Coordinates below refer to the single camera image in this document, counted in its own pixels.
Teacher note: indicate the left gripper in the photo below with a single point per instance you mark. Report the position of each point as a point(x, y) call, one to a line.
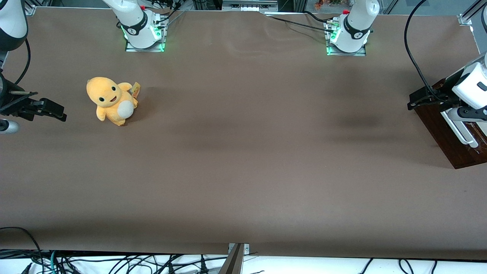
point(443, 92)

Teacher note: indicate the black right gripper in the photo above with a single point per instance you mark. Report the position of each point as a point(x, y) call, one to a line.
point(11, 102)

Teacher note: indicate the dark wooden drawer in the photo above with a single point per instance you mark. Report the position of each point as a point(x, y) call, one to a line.
point(437, 129)

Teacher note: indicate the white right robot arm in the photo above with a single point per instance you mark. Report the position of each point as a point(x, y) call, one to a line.
point(137, 23)

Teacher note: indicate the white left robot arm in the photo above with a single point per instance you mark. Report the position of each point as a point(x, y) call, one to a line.
point(354, 28)

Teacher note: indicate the yellow plush toy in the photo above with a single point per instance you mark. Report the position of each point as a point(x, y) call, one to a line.
point(110, 101)

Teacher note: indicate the yellow paper hang tag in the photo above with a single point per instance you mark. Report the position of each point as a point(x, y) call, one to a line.
point(136, 89)

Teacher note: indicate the brown table cover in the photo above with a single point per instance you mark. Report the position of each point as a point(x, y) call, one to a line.
point(243, 152)

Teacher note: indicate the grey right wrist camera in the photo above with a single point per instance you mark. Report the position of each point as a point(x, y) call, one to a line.
point(8, 126)

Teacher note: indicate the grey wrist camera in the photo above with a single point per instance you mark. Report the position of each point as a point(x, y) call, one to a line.
point(470, 114)
point(8, 126)

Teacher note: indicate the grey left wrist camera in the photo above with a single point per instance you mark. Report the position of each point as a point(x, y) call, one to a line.
point(470, 114)

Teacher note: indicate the silver corner bracket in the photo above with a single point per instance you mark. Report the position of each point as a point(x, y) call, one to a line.
point(30, 9)
point(466, 19)

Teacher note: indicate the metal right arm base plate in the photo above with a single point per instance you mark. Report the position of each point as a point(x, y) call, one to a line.
point(131, 48)

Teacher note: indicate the aluminium frame box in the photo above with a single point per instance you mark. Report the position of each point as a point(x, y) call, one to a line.
point(249, 4)

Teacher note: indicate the silver metal bracket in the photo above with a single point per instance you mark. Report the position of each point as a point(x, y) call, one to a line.
point(246, 248)

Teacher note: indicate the dark metal post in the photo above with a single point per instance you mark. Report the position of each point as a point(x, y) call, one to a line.
point(233, 262)

